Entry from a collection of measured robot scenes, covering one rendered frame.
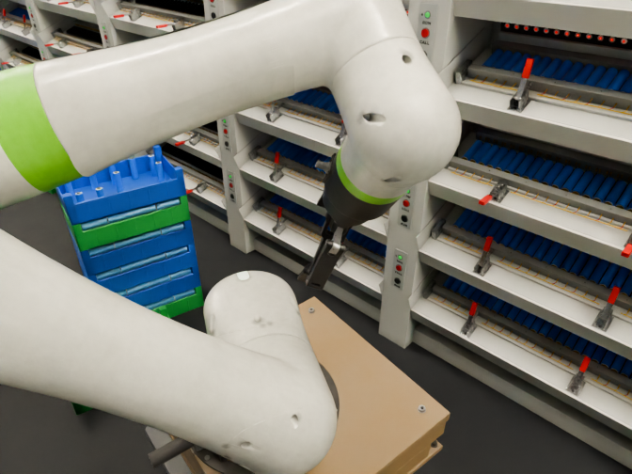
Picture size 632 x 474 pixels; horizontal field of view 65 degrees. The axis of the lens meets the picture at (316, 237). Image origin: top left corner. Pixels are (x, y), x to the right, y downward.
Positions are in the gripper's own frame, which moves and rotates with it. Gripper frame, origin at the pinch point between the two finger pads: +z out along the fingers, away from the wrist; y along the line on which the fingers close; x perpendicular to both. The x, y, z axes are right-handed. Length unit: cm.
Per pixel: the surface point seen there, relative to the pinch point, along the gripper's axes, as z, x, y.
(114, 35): 91, -79, -92
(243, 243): 99, -10, -31
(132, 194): 52, -42, -18
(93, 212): 52, -49, -10
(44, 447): 64, -40, 45
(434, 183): 18.3, 26.1, -29.5
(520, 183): 6.1, 39.6, -28.4
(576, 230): 0, 48, -18
